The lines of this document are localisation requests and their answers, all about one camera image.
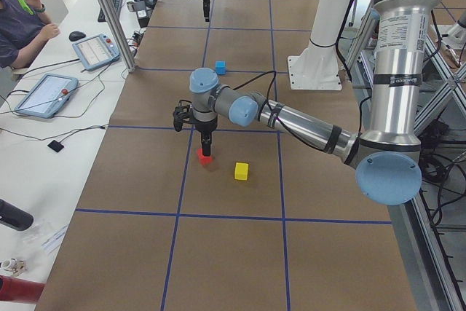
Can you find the yellow block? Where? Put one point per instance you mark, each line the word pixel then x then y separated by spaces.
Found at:
pixel 241 171

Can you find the far teach pendant tablet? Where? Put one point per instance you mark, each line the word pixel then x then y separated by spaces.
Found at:
pixel 96 51

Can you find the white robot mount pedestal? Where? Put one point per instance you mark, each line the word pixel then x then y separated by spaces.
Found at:
pixel 317 67

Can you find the blue block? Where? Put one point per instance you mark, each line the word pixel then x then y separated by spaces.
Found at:
pixel 220 67

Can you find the black keyboard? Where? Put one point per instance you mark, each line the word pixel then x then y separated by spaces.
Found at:
pixel 117 6

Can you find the teach pendant tablet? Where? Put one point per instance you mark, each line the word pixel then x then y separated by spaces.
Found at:
pixel 47 96
pixel 96 51

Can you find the brown paper table cover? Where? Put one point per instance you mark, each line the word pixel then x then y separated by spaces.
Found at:
pixel 156 230

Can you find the near teach pendant tablet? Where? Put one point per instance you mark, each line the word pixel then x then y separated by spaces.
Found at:
pixel 47 96

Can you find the red block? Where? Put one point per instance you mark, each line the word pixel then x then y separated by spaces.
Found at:
pixel 203 159

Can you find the red cylinder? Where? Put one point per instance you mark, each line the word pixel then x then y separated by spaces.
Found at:
pixel 20 291

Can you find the aluminium frame post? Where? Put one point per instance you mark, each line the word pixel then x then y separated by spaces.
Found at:
pixel 118 34

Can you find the black computer mouse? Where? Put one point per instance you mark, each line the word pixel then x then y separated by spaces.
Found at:
pixel 75 36

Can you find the seated person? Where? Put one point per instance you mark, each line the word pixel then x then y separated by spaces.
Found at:
pixel 23 36

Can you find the small black square pad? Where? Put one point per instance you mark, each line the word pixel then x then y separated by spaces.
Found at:
pixel 56 146

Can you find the green grabber tool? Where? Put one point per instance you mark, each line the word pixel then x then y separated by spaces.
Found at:
pixel 25 7

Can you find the black cylinder bottle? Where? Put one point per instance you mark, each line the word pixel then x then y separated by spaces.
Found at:
pixel 15 218

